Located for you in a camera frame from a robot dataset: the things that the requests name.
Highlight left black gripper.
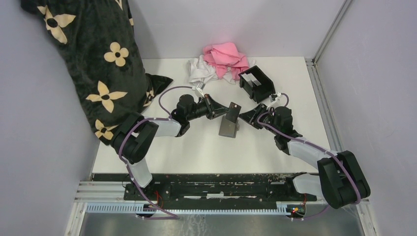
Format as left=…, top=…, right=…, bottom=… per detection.
left=187, top=94, right=231, bottom=121

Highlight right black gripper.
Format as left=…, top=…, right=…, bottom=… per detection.
left=238, top=103, right=280, bottom=135

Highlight black VIP credit card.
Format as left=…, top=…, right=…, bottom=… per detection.
left=226, top=102, right=241, bottom=123

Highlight grey leather card holder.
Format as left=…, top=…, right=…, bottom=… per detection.
left=218, top=116, right=239, bottom=138

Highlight black plastic card box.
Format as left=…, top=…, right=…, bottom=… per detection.
left=238, top=65, right=276, bottom=103

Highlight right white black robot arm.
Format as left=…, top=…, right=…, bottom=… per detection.
left=239, top=104, right=371, bottom=209

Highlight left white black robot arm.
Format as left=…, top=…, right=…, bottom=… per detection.
left=111, top=94, right=230, bottom=200

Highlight white cards in box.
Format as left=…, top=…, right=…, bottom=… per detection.
left=241, top=73, right=261, bottom=87

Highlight white cloth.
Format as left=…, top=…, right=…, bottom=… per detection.
left=186, top=55, right=237, bottom=85

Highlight pink cloth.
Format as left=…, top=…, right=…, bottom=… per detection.
left=203, top=42, right=250, bottom=80

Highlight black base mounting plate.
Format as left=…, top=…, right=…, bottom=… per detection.
left=143, top=174, right=317, bottom=210

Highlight black floral blanket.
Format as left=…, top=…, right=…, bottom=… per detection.
left=20, top=0, right=173, bottom=145

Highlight corner aluminium post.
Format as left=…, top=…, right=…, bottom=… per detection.
left=306, top=0, right=354, bottom=173

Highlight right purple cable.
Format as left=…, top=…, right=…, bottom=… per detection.
left=256, top=92, right=362, bottom=221

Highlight purple cable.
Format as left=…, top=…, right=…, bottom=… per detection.
left=118, top=85, right=204, bottom=220
left=256, top=92, right=362, bottom=221

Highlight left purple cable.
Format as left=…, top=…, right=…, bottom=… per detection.
left=118, top=85, right=204, bottom=220

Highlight blue slotted cable duct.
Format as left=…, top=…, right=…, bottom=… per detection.
left=85, top=203, right=291, bottom=216

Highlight aluminium rail frame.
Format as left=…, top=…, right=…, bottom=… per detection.
left=64, top=175, right=376, bottom=236

